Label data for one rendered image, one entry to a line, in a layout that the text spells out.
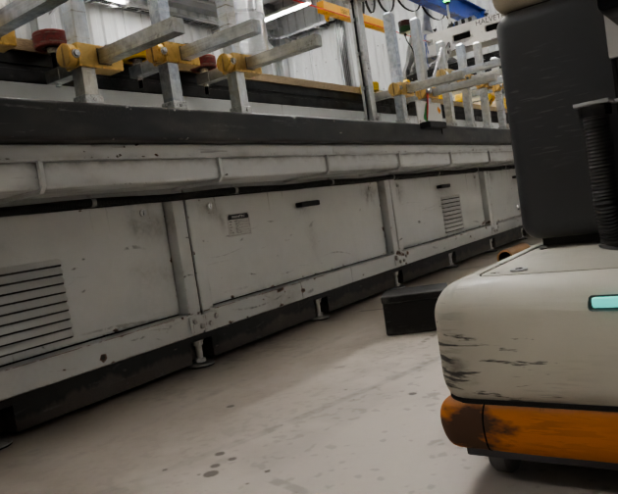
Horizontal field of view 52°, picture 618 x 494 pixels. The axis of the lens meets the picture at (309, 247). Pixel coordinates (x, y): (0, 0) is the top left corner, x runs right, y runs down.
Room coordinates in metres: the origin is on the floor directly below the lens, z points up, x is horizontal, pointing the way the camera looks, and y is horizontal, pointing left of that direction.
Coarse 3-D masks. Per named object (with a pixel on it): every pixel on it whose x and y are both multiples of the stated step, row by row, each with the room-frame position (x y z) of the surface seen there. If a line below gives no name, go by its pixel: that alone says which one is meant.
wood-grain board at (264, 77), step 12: (12, 48) 1.48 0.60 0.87; (24, 48) 1.50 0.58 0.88; (192, 72) 1.94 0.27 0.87; (288, 84) 2.33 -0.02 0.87; (300, 84) 2.39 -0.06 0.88; (312, 84) 2.45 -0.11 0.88; (324, 84) 2.52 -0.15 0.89; (336, 84) 2.60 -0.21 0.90; (480, 108) 3.91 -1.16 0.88; (492, 108) 4.10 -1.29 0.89
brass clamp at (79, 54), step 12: (60, 48) 1.36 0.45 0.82; (72, 48) 1.35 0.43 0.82; (84, 48) 1.37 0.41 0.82; (96, 48) 1.40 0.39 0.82; (60, 60) 1.36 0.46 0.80; (72, 60) 1.35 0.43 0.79; (84, 60) 1.37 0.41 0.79; (96, 60) 1.40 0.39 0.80; (96, 72) 1.43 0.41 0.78; (108, 72) 1.44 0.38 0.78
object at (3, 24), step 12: (24, 0) 1.11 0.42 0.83; (36, 0) 1.09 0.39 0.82; (48, 0) 1.08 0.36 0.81; (60, 0) 1.08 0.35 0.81; (0, 12) 1.16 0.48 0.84; (12, 12) 1.14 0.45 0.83; (24, 12) 1.12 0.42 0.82; (36, 12) 1.12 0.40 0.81; (0, 24) 1.16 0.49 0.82; (12, 24) 1.16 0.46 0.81; (24, 24) 1.17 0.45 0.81; (0, 36) 1.21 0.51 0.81
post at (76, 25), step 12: (72, 0) 1.37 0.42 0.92; (72, 12) 1.37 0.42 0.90; (84, 12) 1.40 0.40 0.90; (72, 24) 1.37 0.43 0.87; (84, 24) 1.39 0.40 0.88; (72, 36) 1.38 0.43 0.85; (84, 36) 1.39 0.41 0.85; (72, 72) 1.39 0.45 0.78; (84, 72) 1.38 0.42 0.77; (84, 84) 1.37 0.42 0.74; (96, 84) 1.40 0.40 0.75
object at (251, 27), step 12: (240, 24) 1.48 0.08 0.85; (252, 24) 1.46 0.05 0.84; (216, 36) 1.53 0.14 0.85; (228, 36) 1.51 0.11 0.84; (240, 36) 1.49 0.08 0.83; (252, 36) 1.50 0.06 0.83; (180, 48) 1.60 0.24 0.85; (192, 48) 1.58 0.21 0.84; (204, 48) 1.56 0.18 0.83; (216, 48) 1.55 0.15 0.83; (132, 72) 1.71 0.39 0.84; (144, 72) 1.68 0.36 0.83; (156, 72) 1.69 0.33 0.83
